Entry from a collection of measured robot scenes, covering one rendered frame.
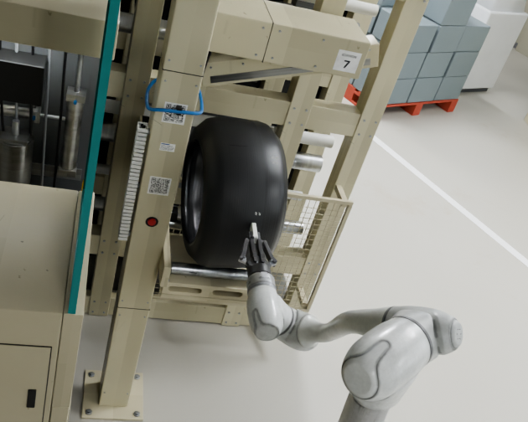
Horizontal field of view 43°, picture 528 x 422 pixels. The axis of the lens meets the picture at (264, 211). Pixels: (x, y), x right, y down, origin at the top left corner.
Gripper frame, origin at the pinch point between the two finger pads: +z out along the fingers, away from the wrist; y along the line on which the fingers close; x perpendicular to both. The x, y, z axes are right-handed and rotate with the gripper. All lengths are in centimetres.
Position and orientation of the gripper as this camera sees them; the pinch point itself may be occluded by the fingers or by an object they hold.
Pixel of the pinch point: (253, 233)
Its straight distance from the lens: 224.9
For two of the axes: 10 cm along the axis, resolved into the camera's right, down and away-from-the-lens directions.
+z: -1.1, -7.0, 7.1
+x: -2.7, 7.1, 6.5
